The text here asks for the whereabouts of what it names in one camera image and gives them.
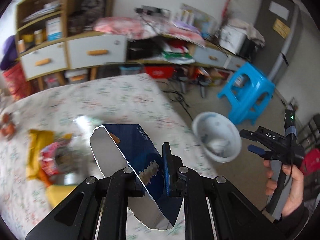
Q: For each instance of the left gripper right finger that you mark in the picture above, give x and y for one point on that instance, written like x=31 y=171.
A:
x=175 y=185

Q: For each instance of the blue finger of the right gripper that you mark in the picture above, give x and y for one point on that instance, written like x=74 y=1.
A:
x=255 y=149

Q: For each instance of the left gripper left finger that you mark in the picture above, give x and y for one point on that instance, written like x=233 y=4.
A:
x=124 y=183

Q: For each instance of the torn blue cardboard box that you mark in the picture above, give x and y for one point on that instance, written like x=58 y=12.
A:
x=116 y=146

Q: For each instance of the yellow snack bag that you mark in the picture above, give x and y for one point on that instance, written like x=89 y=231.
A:
x=55 y=162

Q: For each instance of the white patterned trash bin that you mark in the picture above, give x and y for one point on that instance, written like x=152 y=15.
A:
x=218 y=136

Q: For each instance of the right human hand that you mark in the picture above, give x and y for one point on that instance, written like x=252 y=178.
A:
x=295 y=197

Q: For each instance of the blue plastic stool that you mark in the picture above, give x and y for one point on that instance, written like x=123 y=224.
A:
x=248 y=91

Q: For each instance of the floral tablecloth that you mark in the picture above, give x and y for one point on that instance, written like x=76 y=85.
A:
x=132 y=99

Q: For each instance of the red box under cabinet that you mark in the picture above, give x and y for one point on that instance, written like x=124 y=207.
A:
x=160 y=72

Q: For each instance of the grey refrigerator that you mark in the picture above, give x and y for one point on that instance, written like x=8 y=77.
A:
x=280 y=24

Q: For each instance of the wooden cabinet with drawers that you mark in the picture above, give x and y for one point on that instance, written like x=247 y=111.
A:
x=62 y=50

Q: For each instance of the pink cloth on cabinet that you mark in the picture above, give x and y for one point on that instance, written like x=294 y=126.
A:
x=145 y=28

